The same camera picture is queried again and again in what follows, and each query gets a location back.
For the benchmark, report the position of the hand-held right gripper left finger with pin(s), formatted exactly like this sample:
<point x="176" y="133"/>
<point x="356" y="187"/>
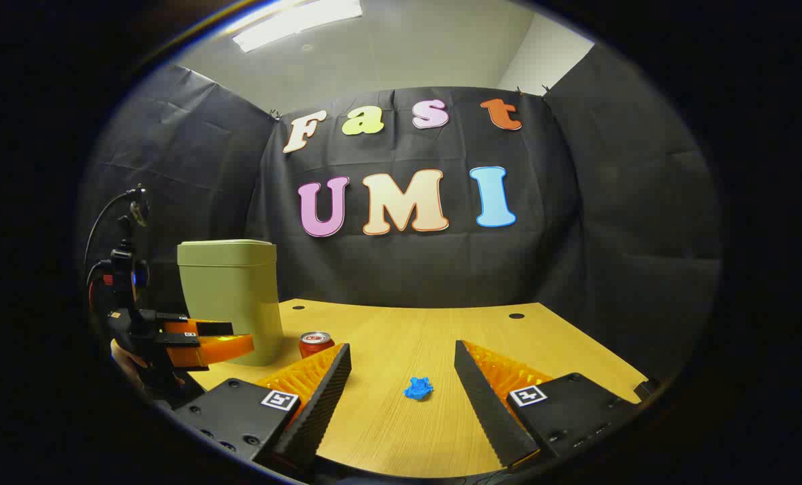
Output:
<point x="320" y="404"/>

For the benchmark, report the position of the ceiling light panel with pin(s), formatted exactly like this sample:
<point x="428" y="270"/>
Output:
<point x="293" y="20"/>

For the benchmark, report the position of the red pop can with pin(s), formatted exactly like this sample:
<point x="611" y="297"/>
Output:
<point x="315" y="345"/>

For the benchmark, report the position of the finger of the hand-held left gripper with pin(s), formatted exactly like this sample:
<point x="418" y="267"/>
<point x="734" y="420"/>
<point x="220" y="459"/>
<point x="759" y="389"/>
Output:
<point x="219" y="350"/>
<point x="212" y="329"/>

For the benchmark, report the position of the green desktop garbage bin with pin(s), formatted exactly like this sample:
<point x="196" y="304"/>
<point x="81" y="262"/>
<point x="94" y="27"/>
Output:
<point x="229" y="296"/>

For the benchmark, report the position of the black backdrop cloth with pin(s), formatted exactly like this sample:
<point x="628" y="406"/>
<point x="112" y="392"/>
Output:
<point x="408" y="269"/>

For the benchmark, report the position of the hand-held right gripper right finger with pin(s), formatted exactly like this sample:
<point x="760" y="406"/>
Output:
<point x="485" y="411"/>

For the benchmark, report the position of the wooden desktop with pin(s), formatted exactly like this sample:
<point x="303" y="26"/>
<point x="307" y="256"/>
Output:
<point x="401" y="337"/>

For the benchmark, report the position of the blue paper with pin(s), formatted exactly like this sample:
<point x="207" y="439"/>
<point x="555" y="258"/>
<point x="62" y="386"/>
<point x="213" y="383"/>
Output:
<point x="418" y="389"/>

